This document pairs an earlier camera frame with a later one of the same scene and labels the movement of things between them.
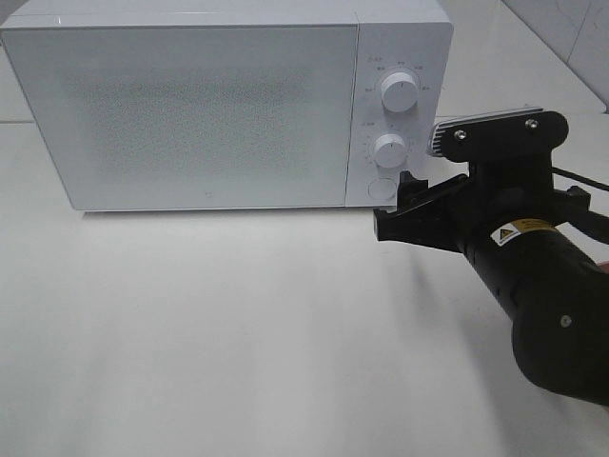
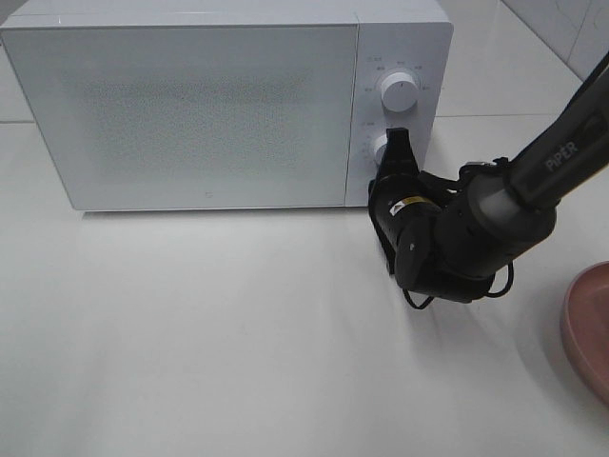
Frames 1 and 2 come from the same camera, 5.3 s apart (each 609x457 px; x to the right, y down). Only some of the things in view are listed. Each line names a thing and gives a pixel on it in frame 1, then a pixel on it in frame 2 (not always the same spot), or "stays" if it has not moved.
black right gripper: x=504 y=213 to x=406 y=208
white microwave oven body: x=246 y=105 stays
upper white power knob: x=400 y=91 stays
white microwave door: x=192 y=117 stays
